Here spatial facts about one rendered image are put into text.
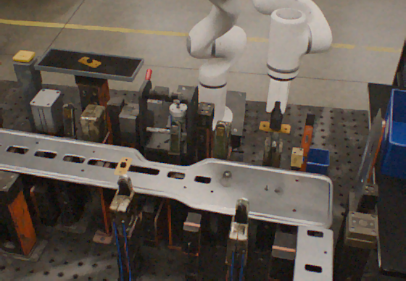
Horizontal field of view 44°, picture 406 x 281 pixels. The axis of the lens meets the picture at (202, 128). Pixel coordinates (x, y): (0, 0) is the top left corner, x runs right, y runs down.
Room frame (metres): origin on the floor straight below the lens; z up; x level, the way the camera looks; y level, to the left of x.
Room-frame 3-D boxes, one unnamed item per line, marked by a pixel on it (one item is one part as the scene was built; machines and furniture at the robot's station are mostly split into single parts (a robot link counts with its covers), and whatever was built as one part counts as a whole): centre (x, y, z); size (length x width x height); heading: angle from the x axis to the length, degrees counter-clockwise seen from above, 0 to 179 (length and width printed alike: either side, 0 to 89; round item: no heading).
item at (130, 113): (1.40, 0.25, 0.89); 0.13 x 0.11 x 0.38; 168
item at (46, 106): (1.43, 0.54, 0.90); 0.13 x 0.10 x 0.41; 168
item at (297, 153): (1.21, -0.30, 0.88); 0.04 x 0.04 x 0.36; 78
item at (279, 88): (1.11, -0.20, 1.38); 0.10 x 0.07 x 0.11; 168
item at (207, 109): (1.37, -0.01, 0.91); 0.07 x 0.05 x 0.42; 168
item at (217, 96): (1.74, -0.03, 0.89); 0.19 x 0.19 x 0.18
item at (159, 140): (1.38, 0.12, 0.94); 0.18 x 0.13 x 0.49; 78
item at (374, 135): (1.04, -0.46, 1.17); 0.12 x 0.01 x 0.34; 168
